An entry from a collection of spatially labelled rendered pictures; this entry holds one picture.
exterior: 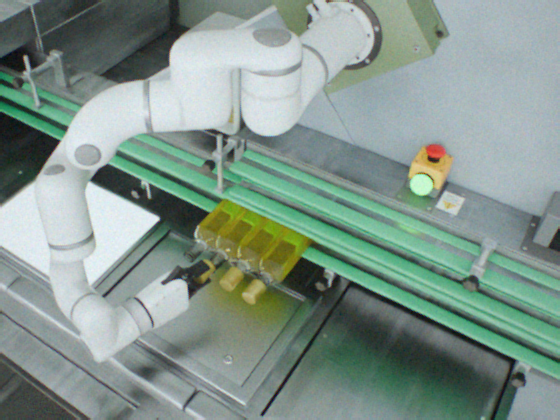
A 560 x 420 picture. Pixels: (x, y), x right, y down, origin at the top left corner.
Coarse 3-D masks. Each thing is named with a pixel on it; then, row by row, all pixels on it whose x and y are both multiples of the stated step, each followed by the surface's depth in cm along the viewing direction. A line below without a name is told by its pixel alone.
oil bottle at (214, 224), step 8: (224, 200) 143; (216, 208) 141; (224, 208) 141; (232, 208) 141; (240, 208) 141; (208, 216) 139; (216, 216) 139; (224, 216) 139; (232, 216) 139; (200, 224) 137; (208, 224) 137; (216, 224) 137; (224, 224) 137; (200, 232) 136; (208, 232) 135; (216, 232) 135; (208, 240) 135; (208, 248) 136
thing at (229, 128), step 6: (234, 72) 133; (234, 78) 134; (234, 84) 135; (234, 90) 137; (234, 96) 138; (234, 102) 139; (234, 108) 140; (234, 114) 141; (234, 120) 143; (222, 126) 147; (228, 126) 147; (234, 126) 144; (228, 132) 146; (234, 132) 145
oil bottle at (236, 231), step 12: (240, 216) 139; (252, 216) 139; (264, 216) 139; (228, 228) 136; (240, 228) 136; (252, 228) 136; (216, 240) 134; (228, 240) 134; (240, 240) 134; (228, 252) 133
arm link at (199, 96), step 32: (224, 32) 88; (256, 32) 88; (288, 32) 88; (192, 64) 85; (224, 64) 85; (256, 64) 85; (288, 64) 86; (160, 96) 91; (192, 96) 89; (224, 96) 91; (160, 128) 94; (192, 128) 94
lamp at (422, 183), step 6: (420, 174) 121; (426, 174) 121; (414, 180) 121; (420, 180) 120; (426, 180) 120; (432, 180) 121; (414, 186) 121; (420, 186) 120; (426, 186) 120; (432, 186) 121; (420, 192) 121; (426, 192) 121
